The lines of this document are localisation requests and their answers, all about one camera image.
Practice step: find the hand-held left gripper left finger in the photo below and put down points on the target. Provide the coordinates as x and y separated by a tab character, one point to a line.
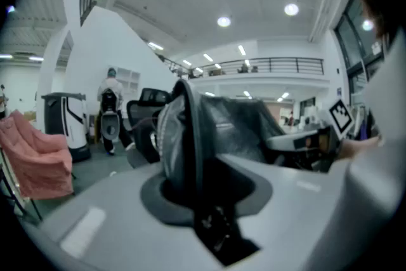
104	241

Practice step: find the cardboard box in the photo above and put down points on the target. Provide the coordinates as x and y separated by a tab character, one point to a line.
30	115

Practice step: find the person's white shirt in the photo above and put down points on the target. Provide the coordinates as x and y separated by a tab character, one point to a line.
387	89

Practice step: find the white wall shelf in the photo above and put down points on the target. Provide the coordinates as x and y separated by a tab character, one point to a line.
130	81

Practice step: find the black leather bag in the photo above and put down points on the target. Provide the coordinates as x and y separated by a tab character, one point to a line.
222	130

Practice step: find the black mezzanine railing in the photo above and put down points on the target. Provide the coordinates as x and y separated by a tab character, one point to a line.
285	66

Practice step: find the dark framed window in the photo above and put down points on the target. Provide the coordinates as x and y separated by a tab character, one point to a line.
355	41

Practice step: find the black and white mobile robot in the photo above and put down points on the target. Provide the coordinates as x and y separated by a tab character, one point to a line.
55	117

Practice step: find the long ceiling light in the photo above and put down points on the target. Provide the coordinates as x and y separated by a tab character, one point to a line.
155	46
242	50
207	57

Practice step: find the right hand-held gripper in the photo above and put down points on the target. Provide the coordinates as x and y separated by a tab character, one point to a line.
341	119

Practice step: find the black mesh office chair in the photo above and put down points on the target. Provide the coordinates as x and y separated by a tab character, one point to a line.
142	117

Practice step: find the person's right hand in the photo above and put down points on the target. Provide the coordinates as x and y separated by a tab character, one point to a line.
358	147

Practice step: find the pink cloth on rack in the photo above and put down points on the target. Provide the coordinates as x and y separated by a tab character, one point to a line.
35	162

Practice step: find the blue wall sign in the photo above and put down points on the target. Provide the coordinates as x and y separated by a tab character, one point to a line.
339	91

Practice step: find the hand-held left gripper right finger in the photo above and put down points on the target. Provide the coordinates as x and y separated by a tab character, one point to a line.
304	219

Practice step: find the round ceiling light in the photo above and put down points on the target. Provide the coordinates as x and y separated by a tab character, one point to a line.
223	21
291	9

